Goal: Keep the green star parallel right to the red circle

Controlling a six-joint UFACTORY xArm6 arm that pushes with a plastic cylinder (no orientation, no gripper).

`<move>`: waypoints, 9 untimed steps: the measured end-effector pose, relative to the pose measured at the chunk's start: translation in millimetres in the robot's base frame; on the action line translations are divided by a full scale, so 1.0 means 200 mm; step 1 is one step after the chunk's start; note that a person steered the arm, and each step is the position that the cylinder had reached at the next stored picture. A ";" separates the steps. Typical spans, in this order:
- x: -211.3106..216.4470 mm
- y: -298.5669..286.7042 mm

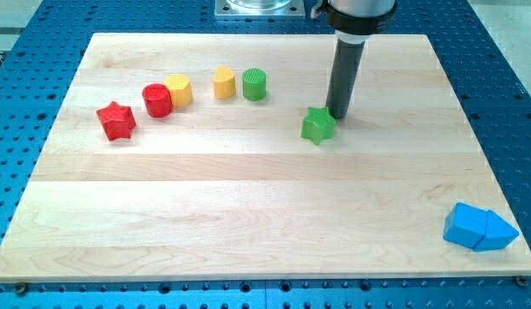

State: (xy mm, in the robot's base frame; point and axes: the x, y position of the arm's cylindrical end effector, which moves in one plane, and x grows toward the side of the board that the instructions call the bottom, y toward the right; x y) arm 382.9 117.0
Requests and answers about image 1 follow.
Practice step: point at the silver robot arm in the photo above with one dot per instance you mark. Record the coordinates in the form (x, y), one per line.
(354, 21)

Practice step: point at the green cylinder block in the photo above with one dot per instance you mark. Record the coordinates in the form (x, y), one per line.
(254, 84)

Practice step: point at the blue triangle block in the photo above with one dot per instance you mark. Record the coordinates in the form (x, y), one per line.
(498, 235)

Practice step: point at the yellow half-round block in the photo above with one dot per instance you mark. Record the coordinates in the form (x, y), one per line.
(224, 82)

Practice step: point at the wooden board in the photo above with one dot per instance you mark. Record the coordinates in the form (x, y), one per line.
(228, 189)

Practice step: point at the red star block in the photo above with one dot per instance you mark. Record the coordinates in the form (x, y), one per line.
(117, 121)

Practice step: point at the blue cube block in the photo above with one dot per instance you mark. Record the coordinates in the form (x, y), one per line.
(465, 225)

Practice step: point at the red cylinder block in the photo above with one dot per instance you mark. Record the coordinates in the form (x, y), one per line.
(157, 100)

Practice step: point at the yellow hexagon block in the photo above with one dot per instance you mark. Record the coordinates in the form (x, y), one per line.
(180, 89)

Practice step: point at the green star block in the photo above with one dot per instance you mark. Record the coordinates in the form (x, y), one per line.
(318, 125)

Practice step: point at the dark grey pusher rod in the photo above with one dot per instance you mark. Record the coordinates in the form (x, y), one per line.
(342, 78)

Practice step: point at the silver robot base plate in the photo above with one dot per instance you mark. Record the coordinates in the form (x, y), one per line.
(237, 8)

